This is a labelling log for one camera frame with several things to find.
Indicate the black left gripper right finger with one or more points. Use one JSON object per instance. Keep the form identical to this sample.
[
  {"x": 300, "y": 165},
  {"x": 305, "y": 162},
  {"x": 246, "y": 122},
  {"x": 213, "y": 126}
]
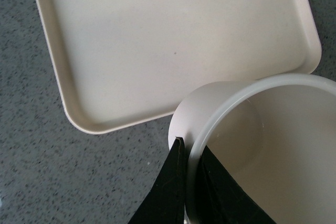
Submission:
[{"x": 222, "y": 199}]

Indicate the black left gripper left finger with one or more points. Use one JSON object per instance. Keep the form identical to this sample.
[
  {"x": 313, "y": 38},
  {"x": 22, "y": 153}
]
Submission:
[{"x": 165, "y": 201}]

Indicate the white smiley face mug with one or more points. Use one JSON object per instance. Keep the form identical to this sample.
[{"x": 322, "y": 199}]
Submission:
[{"x": 275, "y": 136}]

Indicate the pink rectangular plastic tray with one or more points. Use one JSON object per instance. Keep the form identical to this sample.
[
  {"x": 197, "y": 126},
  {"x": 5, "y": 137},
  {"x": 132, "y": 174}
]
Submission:
[{"x": 119, "y": 63}]

